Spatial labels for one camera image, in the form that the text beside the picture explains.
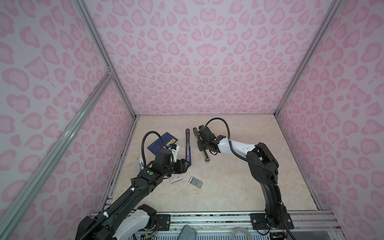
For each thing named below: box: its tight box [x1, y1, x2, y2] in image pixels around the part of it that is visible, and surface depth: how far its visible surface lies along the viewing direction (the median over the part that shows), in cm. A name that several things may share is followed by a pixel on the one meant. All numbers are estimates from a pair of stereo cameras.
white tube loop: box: [231, 227, 253, 240], surface depth 71 cm
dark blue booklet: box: [147, 132, 179, 156], surface depth 106 cm
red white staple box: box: [169, 173, 183, 184], surface depth 89 cm
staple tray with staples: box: [188, 176, 203, 189], surface depth 88 cm
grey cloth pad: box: [177, 224, 197, 240], surface depth 69 cm
